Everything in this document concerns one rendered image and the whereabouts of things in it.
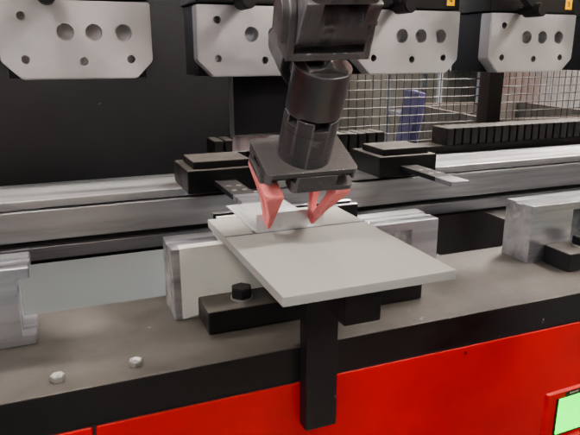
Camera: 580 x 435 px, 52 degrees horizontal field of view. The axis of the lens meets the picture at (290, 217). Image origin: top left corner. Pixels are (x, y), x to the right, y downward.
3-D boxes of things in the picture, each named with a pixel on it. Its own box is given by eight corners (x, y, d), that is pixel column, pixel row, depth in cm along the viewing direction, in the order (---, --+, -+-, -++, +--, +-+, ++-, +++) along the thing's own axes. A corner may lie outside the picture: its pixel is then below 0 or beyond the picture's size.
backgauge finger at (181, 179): (212, 218, 80) (211, 182, 78) (174, 181, 103) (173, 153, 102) (294, 211, 84) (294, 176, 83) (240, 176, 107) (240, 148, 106)
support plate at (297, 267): (282, 308, 51) (282, 297, 51) (207, 226, 74) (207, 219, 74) (456, 279, 57) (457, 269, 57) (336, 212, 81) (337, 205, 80)
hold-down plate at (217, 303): (209, 336, 71) (208, 312, 70) (198, 318, 75) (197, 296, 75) (421, 299, 81) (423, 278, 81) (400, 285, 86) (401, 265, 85)
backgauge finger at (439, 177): (427, 197, 92) (430, 165, 91) (350, 167, 115) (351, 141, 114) (489, 190, 96) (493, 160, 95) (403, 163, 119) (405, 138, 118)
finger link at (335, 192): (262, 205, 70) (274, 141, 64) (317, 199, 73) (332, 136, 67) (280, 245, 66) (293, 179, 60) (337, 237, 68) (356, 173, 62)
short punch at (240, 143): (235, 153, 74) (232, 75, 71) (230, 150, 76) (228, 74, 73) (308, 148, 77) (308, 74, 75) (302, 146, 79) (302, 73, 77)
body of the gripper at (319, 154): (247, 152, 64) (255, 92, 59) (332, 147, 68) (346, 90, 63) (264, 190, 60) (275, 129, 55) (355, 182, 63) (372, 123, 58)
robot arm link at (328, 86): (304, 67, 52) (363, 69, 54) (286, 33, 57) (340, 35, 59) (291, 133, 57) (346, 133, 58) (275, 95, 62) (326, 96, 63)
